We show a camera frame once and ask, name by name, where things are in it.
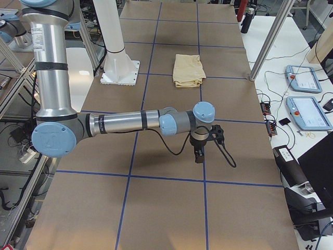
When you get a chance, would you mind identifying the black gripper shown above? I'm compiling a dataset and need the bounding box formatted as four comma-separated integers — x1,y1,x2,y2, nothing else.
189,132,209,164

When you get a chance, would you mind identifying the beige long-sleeve printed shirt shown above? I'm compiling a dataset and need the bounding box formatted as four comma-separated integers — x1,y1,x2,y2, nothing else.
172,54,206,88

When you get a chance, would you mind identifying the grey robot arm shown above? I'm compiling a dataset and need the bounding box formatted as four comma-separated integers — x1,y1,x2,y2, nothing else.
1,13,27,43
21,1,219,163

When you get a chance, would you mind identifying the black device with label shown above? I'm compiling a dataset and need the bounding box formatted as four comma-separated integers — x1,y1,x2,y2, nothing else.
273,145,308,186

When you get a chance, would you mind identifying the blue teach pendant near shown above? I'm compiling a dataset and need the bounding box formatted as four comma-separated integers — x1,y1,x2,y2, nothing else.
286,96,332,131

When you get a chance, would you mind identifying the blue teach pendant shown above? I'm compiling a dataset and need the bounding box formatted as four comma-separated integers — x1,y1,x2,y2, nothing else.
286,96,332,131
286,65,322,94

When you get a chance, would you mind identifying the blue teach pendant far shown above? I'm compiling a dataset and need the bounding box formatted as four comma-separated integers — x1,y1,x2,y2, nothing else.
286,65,322,94

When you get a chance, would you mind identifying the black thermos bottle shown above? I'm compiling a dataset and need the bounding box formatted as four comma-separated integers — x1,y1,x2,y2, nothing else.
240,8,255,34

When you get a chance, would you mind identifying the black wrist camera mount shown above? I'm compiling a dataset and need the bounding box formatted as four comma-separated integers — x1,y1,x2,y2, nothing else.
209,124,224,145

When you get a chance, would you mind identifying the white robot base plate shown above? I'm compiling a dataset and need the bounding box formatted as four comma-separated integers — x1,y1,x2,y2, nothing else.
100,50,140,86

